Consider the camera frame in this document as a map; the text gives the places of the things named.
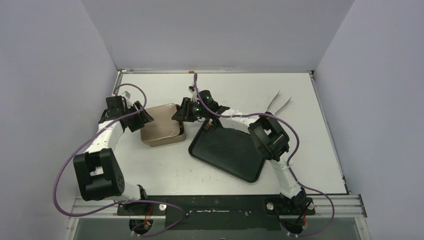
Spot brown box lid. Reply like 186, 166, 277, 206
140, 103, 182, 147

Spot metal tongs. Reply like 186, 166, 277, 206
265, 90, 292, 116

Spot gold chocolate box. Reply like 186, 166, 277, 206
140, 120, 187, 147

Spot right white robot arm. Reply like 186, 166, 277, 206
171, 90, 315, 216

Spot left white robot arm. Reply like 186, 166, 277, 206
72, 95, 154, 215

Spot black plastic tray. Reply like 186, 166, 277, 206
188, 123, 265, 183

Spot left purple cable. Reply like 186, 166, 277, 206
52, 83, 186, 238

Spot purple cable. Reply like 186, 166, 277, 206
193, 72, 335, 238
52, 83, 186, 238

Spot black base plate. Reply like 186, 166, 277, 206
116, 194, 316, 231

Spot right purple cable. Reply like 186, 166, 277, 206
193, 72, 335, 238

